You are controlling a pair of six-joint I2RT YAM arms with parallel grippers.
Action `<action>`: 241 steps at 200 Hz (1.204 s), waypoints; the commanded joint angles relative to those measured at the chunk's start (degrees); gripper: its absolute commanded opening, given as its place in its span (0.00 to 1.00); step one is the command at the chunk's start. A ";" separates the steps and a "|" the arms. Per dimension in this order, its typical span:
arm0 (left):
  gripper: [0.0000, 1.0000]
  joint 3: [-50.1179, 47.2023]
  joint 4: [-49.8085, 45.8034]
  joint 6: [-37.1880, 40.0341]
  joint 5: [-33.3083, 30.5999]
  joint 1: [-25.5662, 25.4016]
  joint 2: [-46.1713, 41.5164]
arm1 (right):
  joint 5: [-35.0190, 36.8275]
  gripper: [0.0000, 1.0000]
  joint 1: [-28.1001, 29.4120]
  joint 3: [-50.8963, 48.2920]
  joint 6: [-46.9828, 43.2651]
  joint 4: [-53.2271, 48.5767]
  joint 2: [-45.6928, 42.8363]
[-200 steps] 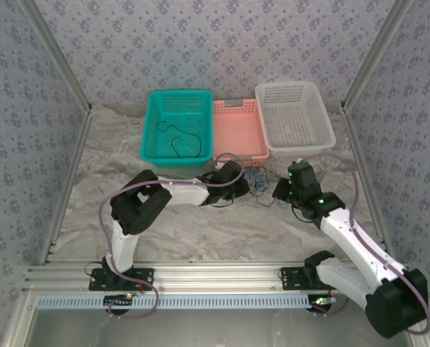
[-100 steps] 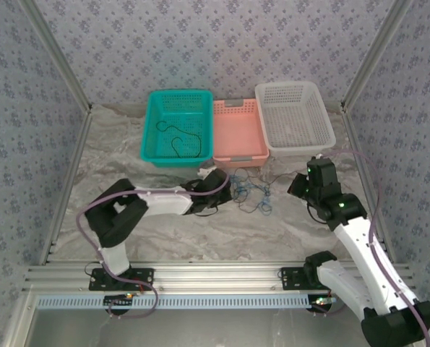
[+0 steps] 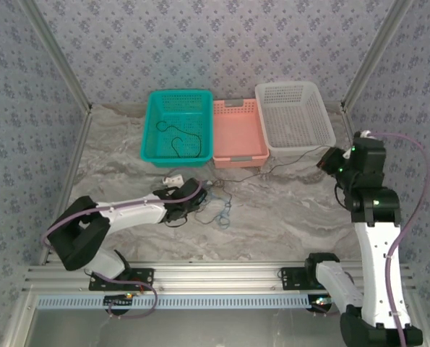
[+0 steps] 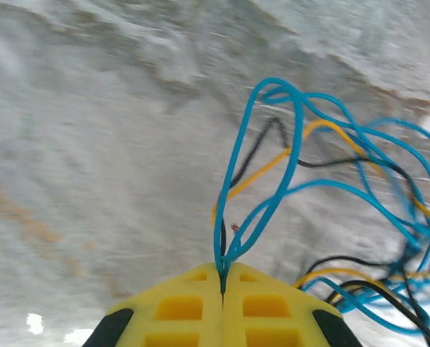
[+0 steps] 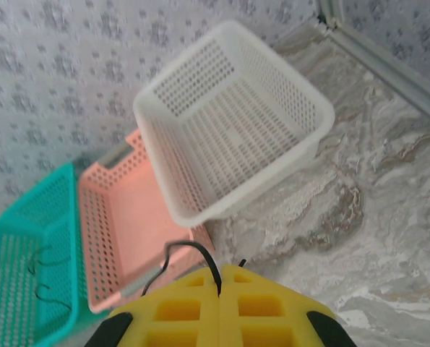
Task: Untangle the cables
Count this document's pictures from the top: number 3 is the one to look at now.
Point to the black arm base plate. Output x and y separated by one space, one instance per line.
142 276
294 278

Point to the aluminium mounting rail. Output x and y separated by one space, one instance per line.
214 276

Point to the small circuit board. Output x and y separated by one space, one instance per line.
321 303
119 300

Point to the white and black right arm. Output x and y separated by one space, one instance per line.
373 260

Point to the aluminium frame post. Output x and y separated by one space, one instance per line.
377 54
55 54

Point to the teal perforated plastic basket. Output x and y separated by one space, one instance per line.
153 155

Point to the white perforated plastic basket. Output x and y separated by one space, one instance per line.
294 119

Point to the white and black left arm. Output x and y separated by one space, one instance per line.
135 213

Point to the grey metal base panel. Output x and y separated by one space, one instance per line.
214 329

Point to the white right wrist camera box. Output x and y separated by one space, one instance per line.
363 134

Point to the pink perforated plastic basket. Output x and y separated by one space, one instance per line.
236 133

